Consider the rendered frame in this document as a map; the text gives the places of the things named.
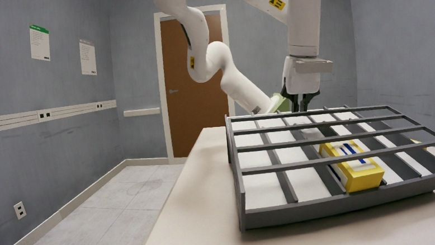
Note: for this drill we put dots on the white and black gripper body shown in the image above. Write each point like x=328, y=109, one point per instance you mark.
x=299, y=83

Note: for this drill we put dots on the dark grey front bar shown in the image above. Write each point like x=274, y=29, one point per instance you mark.
x=305, y=210

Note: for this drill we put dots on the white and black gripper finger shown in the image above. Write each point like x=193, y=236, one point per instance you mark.
x=293, y=98
x=306, y=100

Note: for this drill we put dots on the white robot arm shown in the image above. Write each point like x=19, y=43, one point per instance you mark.
x=302, y=18

